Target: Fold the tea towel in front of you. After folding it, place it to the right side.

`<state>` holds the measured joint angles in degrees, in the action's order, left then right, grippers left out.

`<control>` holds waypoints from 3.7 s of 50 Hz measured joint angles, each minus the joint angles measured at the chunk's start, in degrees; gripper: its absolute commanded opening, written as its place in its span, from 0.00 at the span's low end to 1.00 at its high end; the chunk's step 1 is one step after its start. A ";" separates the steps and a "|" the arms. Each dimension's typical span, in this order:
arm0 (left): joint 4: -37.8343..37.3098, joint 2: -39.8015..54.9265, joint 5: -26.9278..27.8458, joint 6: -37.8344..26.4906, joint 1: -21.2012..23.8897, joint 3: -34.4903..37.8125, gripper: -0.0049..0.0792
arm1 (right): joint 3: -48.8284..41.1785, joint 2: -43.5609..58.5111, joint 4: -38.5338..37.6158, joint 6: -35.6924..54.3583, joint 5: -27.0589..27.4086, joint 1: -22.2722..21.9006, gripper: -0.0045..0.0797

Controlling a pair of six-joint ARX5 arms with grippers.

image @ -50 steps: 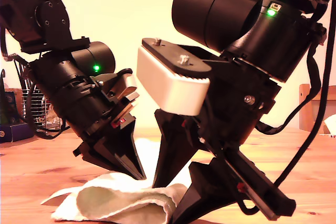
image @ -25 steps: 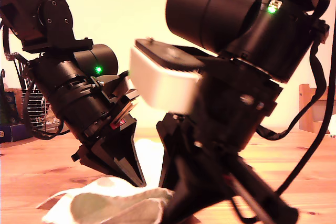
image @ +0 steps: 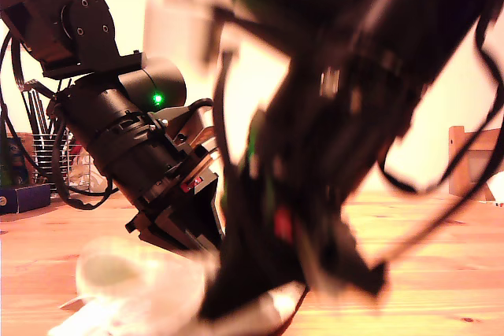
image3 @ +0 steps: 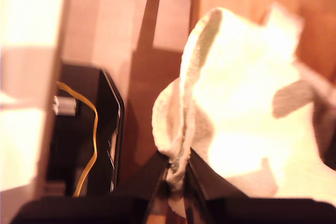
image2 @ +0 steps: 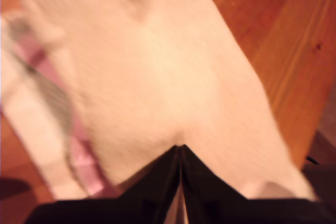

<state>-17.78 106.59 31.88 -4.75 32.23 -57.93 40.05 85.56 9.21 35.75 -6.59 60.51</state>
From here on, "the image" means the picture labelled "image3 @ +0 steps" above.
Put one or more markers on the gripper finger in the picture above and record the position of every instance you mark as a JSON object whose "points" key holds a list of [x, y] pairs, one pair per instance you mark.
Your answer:
{"points": [[210, 190], [141, 195]]}

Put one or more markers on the cream tea towel pink trim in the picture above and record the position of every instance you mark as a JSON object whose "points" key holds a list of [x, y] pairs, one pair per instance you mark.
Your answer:
{"points": [[249, 90]]}

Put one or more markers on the black electronics box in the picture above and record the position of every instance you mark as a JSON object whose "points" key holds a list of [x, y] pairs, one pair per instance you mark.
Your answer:
{"points": [[71, 134]]}

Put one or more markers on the white plug connector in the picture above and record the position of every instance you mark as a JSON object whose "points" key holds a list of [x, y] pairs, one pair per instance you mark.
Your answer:
{"points": [[64, 106]]}

